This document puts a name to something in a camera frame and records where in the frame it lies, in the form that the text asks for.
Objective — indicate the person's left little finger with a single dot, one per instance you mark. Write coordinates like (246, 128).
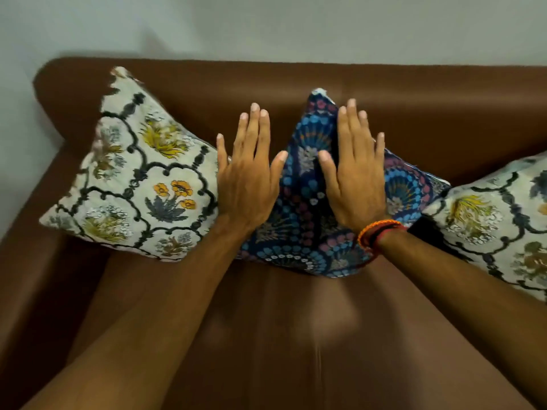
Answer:
(222, 151)

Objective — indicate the person's left forearm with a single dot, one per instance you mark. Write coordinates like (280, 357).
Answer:
(141, 320)

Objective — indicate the orange and red thread wristband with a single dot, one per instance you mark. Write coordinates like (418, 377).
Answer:
(376, 232)

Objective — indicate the person's right middle finger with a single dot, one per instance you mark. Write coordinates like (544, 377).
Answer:
(354, 128)

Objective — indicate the blue patterned cushion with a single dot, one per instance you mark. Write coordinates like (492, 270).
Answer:
(299, 226)

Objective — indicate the person's left thumb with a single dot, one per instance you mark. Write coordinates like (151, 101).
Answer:
(278, 166)

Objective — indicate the person's right thumb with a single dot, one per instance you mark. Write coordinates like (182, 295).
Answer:
(329, 168)

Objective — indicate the person's left middle finger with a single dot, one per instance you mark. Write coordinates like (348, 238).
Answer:
(251, 130)

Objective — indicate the person's right forearm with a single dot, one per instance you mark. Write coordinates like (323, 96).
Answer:
(474, 303)

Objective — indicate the white floral cushion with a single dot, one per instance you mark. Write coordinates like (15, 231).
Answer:
(491, 221)
(141, 179)

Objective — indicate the person's right hand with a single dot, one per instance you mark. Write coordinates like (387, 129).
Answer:
(357, 187)

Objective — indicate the brown sofa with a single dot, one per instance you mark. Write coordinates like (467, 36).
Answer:
(299, 337)

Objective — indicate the person's left hand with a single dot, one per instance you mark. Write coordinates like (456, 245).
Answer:
(248, 187)

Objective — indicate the person's right little finger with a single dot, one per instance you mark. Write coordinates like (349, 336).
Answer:
(379, 149)

